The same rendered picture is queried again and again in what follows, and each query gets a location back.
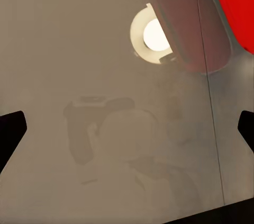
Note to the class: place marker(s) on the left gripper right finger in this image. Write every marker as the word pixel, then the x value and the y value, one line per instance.
pixel 246 127

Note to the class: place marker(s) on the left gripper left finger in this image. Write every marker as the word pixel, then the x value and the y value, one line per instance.
pixel 12 129

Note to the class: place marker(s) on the coffee table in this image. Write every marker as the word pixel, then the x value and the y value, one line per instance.
pixel 132 110

